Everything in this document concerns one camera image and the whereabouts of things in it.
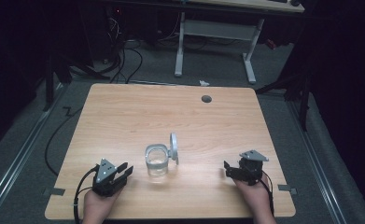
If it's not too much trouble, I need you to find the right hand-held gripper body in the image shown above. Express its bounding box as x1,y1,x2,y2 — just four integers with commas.
232,149,270,187

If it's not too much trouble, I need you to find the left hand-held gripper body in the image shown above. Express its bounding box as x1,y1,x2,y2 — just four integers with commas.
91,158,123,198

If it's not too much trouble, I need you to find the clear glass jar with lid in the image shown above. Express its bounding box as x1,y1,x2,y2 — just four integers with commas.
144,132,180,177

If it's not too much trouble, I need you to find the person's left hand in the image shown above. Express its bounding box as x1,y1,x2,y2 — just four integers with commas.
81,185,125,224

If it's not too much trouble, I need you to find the person's right hand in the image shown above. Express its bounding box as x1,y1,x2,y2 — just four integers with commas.
233,173,278,224

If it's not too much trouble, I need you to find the grey tape strip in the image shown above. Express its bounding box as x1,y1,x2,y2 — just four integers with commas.
277,184,298,196
43,187,66,197

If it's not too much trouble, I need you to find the black stand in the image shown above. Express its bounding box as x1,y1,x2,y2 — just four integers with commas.
42,40,111,112
255,46,315,132

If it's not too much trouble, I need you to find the white metal desk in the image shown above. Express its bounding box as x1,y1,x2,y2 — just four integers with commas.
174,0,305,85

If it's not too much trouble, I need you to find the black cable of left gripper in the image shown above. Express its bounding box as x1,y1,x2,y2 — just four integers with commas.
73,164,101,224

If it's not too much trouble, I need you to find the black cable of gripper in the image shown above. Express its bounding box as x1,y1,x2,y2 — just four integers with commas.
259,169,276,217
73,164,101,224

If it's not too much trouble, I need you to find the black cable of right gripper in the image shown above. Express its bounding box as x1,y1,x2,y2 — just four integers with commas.
259,169,276,217

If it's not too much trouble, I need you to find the black floor cable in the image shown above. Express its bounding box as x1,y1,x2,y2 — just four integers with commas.
44,105,84,177

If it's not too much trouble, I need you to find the bundle of black cables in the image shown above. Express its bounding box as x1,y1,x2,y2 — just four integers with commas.
104,8,144,84

